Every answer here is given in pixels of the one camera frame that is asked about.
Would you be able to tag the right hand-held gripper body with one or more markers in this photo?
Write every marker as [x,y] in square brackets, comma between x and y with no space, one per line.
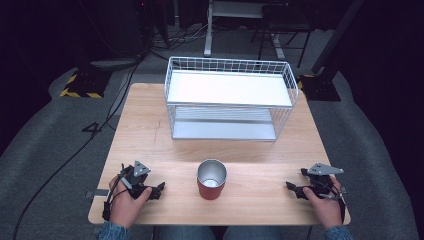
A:
[321,181]

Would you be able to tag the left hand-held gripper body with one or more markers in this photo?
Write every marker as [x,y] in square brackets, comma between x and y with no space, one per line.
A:
[135,180]

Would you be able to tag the red cup with metal inside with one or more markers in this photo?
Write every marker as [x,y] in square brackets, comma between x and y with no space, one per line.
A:
[211,181]

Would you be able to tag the person's right hand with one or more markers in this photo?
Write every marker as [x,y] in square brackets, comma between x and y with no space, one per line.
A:
[325,208]

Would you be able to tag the person's left hand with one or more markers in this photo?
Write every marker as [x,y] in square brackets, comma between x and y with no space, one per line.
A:
[126,206]

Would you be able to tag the black yellow striped stand base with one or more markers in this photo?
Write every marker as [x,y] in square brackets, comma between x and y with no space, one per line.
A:
[320,88]
[85,85]

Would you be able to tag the black chair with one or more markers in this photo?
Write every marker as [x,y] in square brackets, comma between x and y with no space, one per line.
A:
[283,23]

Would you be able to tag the grey table edge bracket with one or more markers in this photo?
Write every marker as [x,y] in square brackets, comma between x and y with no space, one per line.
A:
[98,193]

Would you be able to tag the black slanted stand post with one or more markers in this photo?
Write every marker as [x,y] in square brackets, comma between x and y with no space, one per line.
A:
[336,36]

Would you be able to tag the white desk frame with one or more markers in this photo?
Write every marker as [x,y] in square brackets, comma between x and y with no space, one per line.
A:
[208,33]

